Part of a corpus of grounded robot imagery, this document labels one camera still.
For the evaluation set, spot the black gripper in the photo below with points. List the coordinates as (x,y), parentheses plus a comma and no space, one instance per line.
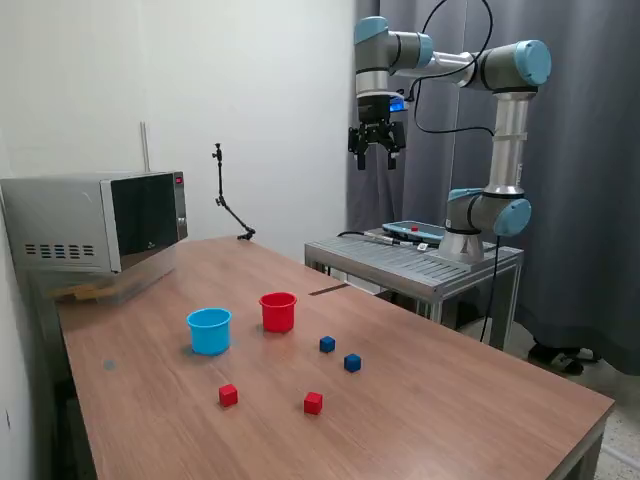
(373,111)

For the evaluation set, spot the blue cube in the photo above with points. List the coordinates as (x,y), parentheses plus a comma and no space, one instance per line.
(327,344)
(352,363)

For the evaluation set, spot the red cube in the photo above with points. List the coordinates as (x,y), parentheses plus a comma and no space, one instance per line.
(313,403)
(228,395)

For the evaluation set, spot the silver blue-jointed robot arm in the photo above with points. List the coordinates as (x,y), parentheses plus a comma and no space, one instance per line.
(507,130)

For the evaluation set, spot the blue-edged teach pendant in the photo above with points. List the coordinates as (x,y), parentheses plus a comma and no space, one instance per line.
(405,231)

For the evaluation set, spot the grey metal robot stand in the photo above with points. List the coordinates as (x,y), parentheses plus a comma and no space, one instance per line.
(400,265)

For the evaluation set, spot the dark flat strip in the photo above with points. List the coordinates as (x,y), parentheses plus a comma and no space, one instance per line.
(327,290)

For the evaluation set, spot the red plastic cup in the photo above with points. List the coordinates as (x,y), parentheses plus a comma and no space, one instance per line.
(278,315)

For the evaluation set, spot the grey curtain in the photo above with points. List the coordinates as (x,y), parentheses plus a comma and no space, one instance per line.
(590,200)

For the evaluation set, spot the blue plastic cup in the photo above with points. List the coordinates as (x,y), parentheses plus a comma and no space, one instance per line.
(210,335)

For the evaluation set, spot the silver microwave oven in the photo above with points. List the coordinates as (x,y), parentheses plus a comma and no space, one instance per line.
(60,220)

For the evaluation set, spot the wooden blocks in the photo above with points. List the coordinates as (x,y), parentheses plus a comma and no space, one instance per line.
(85,292)

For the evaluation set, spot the blue tape piece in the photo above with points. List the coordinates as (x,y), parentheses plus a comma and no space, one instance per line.
(109,365)

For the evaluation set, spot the blue-lit wrist camera box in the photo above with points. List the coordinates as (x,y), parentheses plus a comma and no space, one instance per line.
(398,105)

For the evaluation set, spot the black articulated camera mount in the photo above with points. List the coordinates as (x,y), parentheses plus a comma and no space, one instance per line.
(220,175)

